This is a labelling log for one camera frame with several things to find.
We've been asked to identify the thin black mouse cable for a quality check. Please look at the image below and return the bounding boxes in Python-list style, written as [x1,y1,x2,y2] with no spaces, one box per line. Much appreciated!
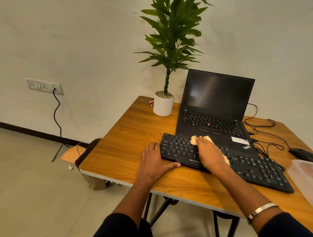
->
[243,103,291,150]

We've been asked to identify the black computer keyboard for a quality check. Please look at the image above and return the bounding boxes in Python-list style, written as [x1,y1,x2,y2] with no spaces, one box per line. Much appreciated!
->
[160,133,295,194]

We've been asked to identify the black laptop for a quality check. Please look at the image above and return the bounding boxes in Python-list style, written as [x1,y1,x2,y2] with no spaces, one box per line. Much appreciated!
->
[175,69,259,157]

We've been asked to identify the person's dark left sleeve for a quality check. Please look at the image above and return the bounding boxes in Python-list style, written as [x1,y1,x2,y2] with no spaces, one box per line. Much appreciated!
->
[93,213,153,237]

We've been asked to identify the thin black keyboard cable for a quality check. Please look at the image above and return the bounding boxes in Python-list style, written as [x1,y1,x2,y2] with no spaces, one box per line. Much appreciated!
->
[250,139,286,172]

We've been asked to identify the silver bracelet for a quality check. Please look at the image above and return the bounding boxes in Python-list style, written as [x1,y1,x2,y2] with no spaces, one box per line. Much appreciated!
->
[247,202,279,224]

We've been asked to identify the clear plastic container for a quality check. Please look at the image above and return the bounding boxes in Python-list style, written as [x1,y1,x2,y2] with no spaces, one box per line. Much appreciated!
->
[286,159,313,207]

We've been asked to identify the white wall socket panel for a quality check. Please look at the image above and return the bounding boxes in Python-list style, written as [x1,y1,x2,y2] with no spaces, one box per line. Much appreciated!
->
[27,78,65,96]

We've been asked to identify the person's dark right sleeve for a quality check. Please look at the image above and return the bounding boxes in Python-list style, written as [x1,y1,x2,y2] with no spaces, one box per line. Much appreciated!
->
[258,212,313,237]

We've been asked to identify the person's dark sleeve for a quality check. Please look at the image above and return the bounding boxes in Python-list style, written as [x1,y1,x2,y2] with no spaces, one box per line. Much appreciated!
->
[258,212,313,237]
[93,213,153,237]

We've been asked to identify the person's left forearm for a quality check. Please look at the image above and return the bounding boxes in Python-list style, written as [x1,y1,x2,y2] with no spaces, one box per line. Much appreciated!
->
[112,178,157,228]

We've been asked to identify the green artificial plant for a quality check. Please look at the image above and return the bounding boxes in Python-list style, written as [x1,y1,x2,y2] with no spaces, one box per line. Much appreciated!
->
[133,0,216,96]

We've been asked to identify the black metal table legs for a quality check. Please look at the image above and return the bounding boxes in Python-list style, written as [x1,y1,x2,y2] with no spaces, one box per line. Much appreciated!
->
[142,192,241,237]

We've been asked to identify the orange paper sheet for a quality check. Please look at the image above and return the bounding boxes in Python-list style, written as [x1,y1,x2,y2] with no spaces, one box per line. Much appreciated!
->
[60,145,87,164]

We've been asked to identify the person's left hand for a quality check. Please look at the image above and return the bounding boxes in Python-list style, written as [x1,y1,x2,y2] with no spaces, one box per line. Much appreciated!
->
[136,142,181,186]

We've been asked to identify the black computer mouse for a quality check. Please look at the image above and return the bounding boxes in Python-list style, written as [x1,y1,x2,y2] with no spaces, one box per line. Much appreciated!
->
[288,148,313,163]

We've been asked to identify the dark bag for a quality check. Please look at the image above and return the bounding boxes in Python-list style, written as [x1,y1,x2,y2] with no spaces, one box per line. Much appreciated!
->
[75,138,102,169]

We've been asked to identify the black power cable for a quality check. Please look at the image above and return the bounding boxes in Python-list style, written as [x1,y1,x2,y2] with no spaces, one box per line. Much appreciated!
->
[51,88,71,163]

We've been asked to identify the white plant pot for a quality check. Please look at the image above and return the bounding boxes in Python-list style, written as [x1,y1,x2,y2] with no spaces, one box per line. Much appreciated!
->
[153,91,176,117]

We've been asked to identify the person's right hand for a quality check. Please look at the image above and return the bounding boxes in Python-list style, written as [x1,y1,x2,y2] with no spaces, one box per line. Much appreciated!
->
[195,136,231,174]

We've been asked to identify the yellow cleaning cloth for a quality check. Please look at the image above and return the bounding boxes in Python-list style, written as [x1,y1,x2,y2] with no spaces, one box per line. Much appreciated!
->
[190,135,230,166]

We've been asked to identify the person's right forearm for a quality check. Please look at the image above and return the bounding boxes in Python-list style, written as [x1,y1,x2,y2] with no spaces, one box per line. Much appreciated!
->
[212,166,284,234]

